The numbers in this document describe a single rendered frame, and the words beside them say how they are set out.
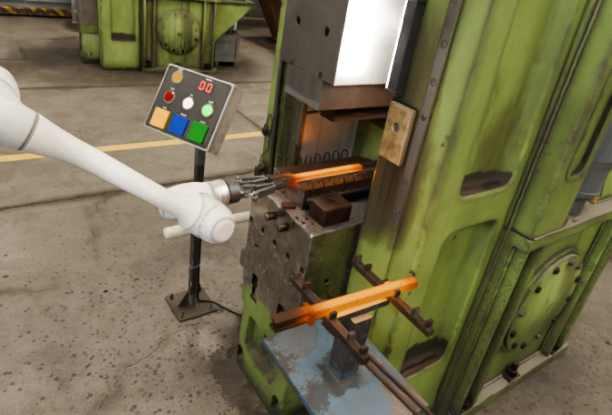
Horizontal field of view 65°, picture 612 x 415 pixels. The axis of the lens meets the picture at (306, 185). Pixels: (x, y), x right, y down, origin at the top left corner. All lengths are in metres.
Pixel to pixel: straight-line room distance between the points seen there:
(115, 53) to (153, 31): 0.53
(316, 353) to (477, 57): 0.91
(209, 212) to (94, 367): 1.22
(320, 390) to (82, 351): 1.32
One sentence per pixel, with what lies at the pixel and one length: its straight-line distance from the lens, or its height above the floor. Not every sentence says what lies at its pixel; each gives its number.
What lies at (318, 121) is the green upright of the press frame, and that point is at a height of 1.12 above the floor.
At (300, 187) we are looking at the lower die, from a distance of 1.62.
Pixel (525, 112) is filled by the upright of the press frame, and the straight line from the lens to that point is 1.64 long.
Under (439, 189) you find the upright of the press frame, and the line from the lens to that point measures 1.38.
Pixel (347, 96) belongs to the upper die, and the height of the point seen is 1.31.
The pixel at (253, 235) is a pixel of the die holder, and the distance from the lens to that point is 1.85.
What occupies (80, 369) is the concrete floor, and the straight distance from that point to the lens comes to 2.36.
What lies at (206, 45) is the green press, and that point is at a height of 0.36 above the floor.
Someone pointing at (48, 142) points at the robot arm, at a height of 1.22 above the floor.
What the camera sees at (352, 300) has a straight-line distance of 1.24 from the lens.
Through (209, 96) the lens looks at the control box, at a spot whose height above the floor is 1.14.
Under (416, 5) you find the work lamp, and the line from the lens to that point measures 1.36.
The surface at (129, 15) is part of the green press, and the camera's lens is 6.41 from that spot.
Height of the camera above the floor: 1.72
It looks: 27 degrees down
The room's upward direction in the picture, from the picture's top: 10 degrees clockwise
